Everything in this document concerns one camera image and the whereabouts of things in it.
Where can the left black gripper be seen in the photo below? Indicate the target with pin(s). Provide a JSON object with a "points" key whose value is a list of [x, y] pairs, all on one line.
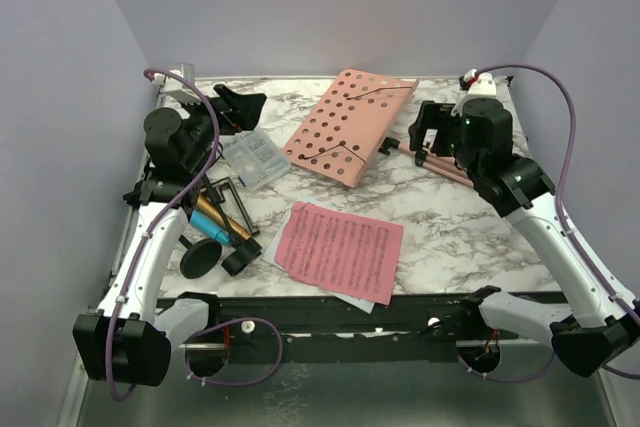
{"points": [[237, 111]]}

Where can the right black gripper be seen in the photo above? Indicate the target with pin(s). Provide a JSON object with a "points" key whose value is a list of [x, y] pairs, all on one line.
{"points": [[432, 123]]}

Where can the pink music stand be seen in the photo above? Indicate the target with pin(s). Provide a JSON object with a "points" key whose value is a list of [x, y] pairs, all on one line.
{"points": [[356, 137]]}

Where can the pink sheet music page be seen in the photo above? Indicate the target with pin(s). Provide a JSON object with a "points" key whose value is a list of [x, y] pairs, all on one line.
{"points": [[343, 253]]}

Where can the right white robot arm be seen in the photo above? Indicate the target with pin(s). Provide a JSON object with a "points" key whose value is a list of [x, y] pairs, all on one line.
{"points": [[599, 318]]}

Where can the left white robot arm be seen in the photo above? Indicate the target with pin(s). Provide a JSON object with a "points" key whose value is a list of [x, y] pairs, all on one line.
{"points": [[126, 340]]}

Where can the clear plastic compartment box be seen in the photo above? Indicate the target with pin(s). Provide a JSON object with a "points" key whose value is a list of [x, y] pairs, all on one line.
{"points": [[255, 158]]}

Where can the gold microphone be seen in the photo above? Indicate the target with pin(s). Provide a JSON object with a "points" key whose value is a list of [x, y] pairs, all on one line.
{"points": [[229, 224]]}

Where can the blue microphone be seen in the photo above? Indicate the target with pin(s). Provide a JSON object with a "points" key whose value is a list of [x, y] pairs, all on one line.
{"points": [[209, 228]]}

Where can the black desktop mic stand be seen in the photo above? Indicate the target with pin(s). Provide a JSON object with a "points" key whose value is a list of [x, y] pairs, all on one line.
{"points": [[246, 249]]}

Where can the black round-base mic stand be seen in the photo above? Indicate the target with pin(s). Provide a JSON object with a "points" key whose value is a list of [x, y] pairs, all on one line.
{"points": [[200, 257]]}

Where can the white paper sheet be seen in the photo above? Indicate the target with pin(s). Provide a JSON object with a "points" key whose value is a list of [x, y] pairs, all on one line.
{"points": [[364, 305]]}

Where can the black mounting rail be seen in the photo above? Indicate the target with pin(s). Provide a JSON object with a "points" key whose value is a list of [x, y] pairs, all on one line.
{"points": [[329, 330]]}

